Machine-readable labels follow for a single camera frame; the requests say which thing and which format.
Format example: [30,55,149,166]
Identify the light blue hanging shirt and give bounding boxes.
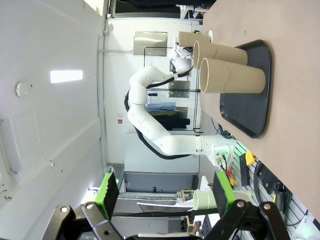
[146,101,179,113]

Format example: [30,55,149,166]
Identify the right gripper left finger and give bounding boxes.
[43,172,126,240]

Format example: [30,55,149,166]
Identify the stainless steel wall cabinet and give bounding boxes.
[133,31,168,56]

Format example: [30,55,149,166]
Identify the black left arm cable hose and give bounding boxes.
[124,65,201,160]

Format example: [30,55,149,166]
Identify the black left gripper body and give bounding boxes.
[183,46,195,60]

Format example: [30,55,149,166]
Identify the yellow emergency stop box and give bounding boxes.
[245,150,256,166]

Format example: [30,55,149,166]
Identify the black plastic tray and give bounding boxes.
[219,39,273,139]

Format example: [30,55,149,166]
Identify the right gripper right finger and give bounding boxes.
[197,171,291,240]

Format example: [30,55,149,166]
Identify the tall beige cup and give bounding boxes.
[199,57,266,95]
[178,31,211,49]
[192,39,249,70]

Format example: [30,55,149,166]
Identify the white smoke detector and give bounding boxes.
[15,82,29,97]

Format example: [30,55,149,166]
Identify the white paper cup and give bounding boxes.
[192,190,219,210]

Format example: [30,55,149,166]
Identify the black hanging garment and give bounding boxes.
[152,111,191,131]

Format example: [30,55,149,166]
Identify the black clothes rack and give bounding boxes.
[143,46,204,135]

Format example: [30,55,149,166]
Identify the rectangular ceiling light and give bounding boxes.
[49,70,84,84]

